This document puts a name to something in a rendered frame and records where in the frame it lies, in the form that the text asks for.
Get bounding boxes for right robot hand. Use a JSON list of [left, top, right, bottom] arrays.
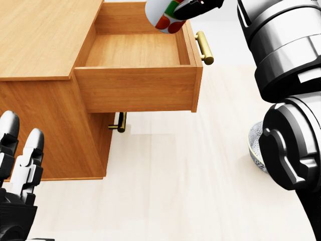
[[173, 0, 225, 21]]

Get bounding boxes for white bottle with colourful print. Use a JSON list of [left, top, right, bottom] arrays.
[[145, 0, 187, 34]]

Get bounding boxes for wooden cabinet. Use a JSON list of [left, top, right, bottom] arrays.
[[0, 0, 116, 182]]

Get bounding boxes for open wooden drawer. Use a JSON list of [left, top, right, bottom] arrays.
[[74, 2, 204, 114]]

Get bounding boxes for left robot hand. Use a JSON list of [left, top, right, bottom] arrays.
[[0, 110, 55, 241]]

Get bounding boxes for patterned bowl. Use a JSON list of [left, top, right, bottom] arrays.
[[246, 120, 269, 174]]

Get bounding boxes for brass drawer handle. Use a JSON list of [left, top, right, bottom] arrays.
[[108, 111, 127, 133], [194, 31, 214, 65]]

